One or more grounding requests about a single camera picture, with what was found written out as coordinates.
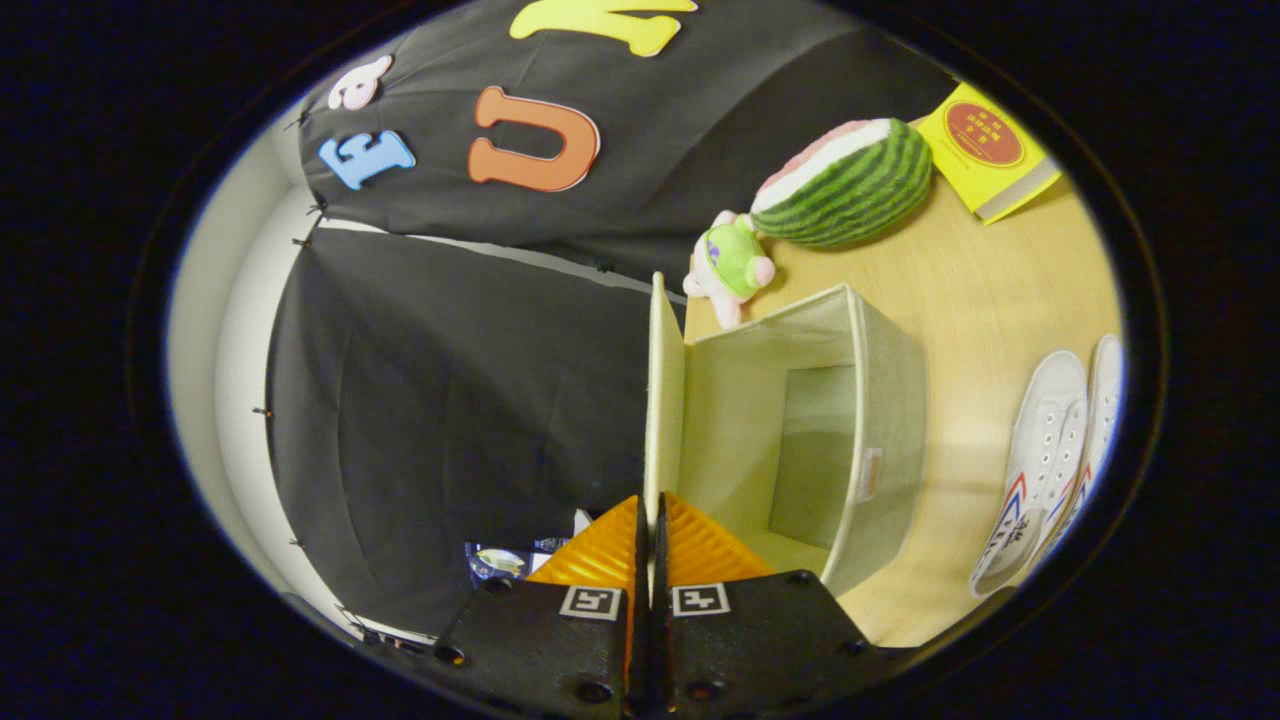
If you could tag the pink and green plush toy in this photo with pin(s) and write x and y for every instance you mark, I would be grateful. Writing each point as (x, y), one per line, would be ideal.
(730, 265)

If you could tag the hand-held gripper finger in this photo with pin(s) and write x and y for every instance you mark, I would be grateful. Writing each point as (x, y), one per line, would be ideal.
(660, 640)
(640, 640)

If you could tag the blue white printed object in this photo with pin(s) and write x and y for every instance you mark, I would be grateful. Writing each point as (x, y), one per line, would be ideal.
(500, 562)

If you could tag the yellow book with red oval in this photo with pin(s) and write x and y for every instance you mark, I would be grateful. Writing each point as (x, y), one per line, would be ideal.
(985, 140)

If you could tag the white canvas shoe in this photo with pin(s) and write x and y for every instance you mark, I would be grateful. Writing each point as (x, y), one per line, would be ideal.
(1040, 440)
(1105, 400)

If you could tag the watermelon slice plush toy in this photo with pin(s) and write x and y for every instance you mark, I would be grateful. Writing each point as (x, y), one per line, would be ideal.
(850, 190)

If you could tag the pale green fabric storage box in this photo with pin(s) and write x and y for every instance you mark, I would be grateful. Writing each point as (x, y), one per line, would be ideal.
(740, 420)

